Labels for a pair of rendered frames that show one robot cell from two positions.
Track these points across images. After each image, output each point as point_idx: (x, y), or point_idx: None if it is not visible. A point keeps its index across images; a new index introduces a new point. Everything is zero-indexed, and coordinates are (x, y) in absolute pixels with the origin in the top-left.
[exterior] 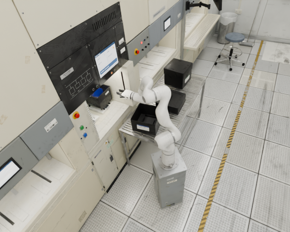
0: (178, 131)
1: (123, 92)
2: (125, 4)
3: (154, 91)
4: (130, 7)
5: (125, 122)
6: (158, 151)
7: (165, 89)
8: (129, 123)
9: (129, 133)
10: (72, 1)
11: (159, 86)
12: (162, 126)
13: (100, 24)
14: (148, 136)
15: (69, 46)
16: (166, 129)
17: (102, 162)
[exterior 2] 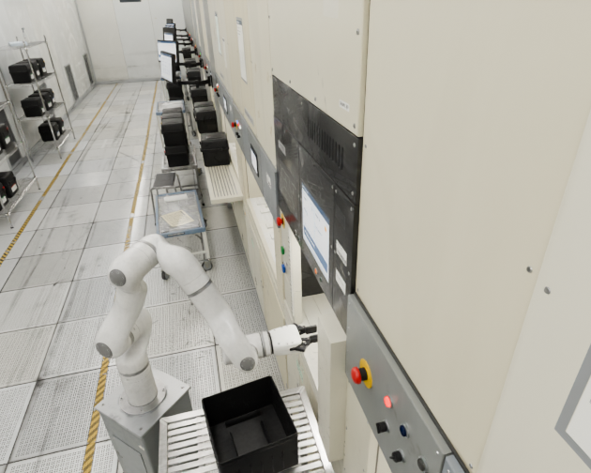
0: (98, 332)
1: None
2: (380, 182)
3: (136, 242)
4: (394, 218)
5: (310, 411)
6: (176, 400)
7: (116, 257)
8: (297, 414)
9: None
10: (293, 38)
11: (131, 252)
12: (208, 465)
13: (316, 135)
14: None
15: (286, 113)
16: (191, 465)
17: (291, 358)
